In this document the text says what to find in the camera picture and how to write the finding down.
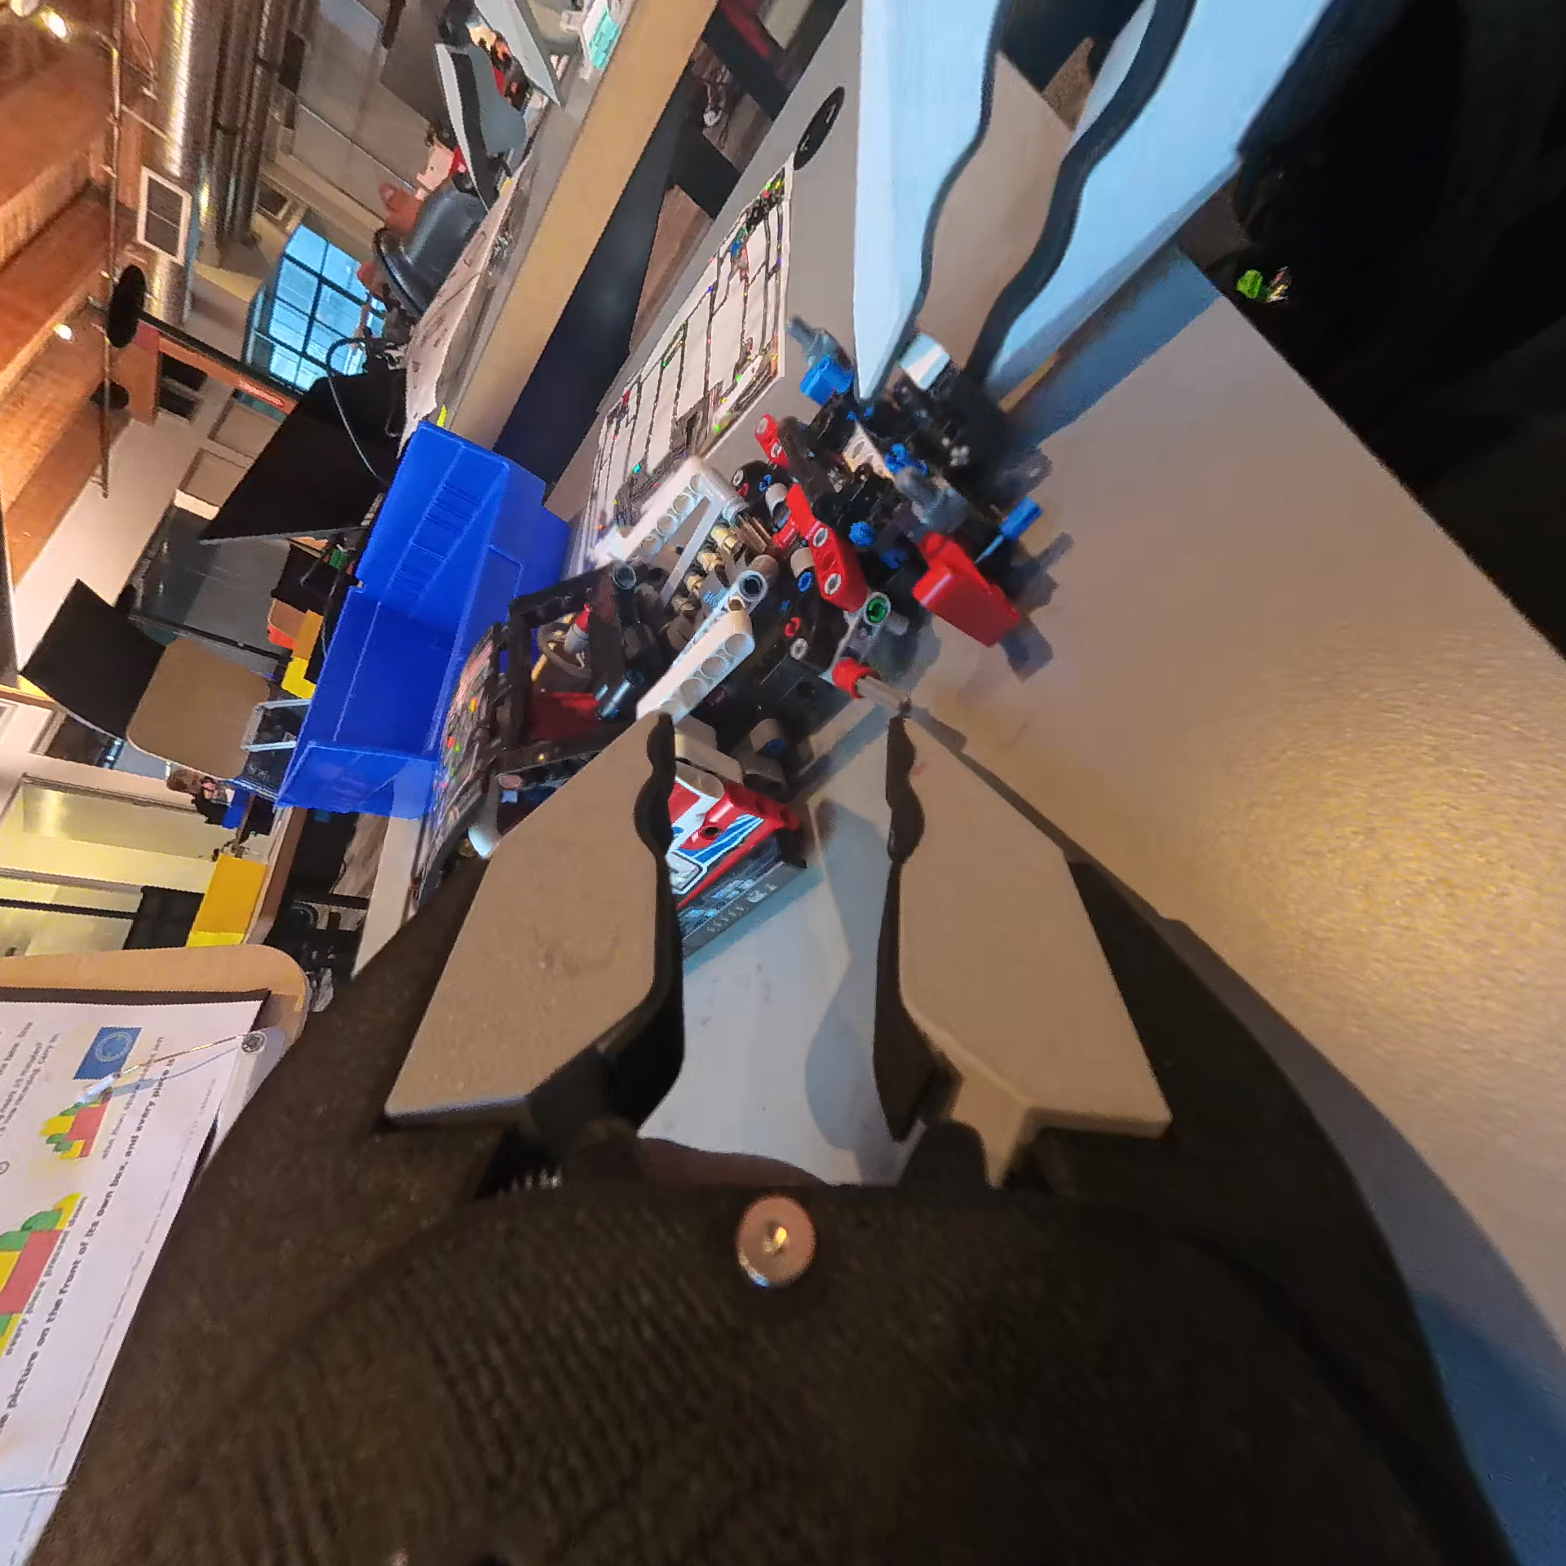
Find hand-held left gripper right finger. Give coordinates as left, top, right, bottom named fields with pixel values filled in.
left=874, top=715, right=1173, bottom=1185

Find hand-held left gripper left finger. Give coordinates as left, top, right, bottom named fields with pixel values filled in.
left=382, top=712, right=686, bottom=1163

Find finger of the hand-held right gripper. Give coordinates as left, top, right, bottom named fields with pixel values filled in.
left=979, top=0, right=1339, bottom=404
left=850, top=0, right=1158, bottom=402

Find toy brick race car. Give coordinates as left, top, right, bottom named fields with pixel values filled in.
left=416, top=311, right=1066, bottom=967

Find beige desk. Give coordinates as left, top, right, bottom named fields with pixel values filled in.
left=446, top=0, right=723, bottom=456

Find holographic sticker sheet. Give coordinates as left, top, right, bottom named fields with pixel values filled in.
left=587, top=164, right=796, bottom=540

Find blue plastic bin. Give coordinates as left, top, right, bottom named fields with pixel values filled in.
left=274, top=421, right=571, bottom=818

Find yellow box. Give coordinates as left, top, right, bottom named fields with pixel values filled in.
left=186, top=850, right=293, bottom=947

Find person's black pants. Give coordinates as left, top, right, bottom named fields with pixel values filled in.
left=1175, top=0, right=1566, bottom=637

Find printed instruction sheet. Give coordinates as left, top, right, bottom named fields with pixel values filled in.
left=0, top=997, right=269, bottom=1530

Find black monitor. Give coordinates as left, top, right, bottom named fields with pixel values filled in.
left=198, top=365, right=412, bottom=546

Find window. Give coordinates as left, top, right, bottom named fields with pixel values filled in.
left=244, top=220, right=395, bottom=391

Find silver ventilation duct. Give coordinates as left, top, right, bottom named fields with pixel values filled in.
left=116, top=0, right=326, bottom=326

